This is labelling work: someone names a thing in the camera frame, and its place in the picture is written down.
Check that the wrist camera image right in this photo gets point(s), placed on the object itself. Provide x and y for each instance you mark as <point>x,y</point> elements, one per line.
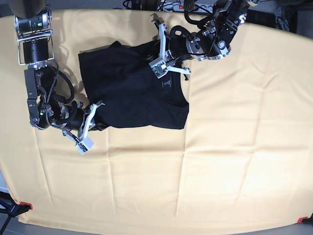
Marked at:
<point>159,67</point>

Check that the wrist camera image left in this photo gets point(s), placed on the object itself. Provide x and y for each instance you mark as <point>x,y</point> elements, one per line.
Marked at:
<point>84,145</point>

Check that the red-black clamp left corner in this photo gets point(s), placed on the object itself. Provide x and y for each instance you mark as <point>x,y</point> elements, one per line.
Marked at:
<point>12,209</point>

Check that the yellow table cloth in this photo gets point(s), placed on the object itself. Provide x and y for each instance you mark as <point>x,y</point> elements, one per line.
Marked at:
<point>244,161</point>

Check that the red-black clamp right corner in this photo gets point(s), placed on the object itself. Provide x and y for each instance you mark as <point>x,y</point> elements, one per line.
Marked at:
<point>306,220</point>

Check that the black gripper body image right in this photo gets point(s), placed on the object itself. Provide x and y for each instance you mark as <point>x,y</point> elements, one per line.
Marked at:
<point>170,47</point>

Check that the red-black clamp corner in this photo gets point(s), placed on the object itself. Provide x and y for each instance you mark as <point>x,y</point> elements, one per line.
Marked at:
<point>306,220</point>
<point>12,209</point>

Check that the dark navy T-shirt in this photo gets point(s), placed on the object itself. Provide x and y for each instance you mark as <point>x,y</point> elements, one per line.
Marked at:
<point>132,96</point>

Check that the robot arm image left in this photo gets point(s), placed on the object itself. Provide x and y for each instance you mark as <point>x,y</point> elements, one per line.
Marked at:
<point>50,93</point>

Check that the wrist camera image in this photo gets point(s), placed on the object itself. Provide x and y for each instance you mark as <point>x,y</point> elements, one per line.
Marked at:
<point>84,145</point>
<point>159,67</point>

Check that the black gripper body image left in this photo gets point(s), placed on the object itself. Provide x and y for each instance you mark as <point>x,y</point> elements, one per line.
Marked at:
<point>78,122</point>

